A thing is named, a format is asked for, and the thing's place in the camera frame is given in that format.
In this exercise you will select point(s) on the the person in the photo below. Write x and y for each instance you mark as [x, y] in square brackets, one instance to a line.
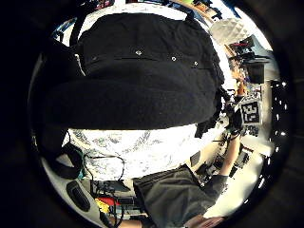
[172, 199]

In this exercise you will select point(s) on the black button shirt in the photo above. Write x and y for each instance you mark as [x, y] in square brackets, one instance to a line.
[142, 44]

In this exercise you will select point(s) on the black monitor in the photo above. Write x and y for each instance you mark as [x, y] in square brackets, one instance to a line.
[255, 73]

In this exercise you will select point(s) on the black oval pad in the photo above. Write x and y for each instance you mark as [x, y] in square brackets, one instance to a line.
[78, 195]

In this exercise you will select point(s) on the white faceted lamp shade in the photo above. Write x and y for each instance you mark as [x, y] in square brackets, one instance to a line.
[229, 30]

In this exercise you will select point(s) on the white marker cube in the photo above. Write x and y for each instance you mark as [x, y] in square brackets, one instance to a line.
[250, 112]

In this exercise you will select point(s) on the yellow object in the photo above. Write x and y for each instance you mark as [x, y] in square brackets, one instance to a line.
[102, 205]

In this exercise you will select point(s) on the white patterned cloth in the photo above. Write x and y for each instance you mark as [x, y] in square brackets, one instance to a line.
[133, 152]

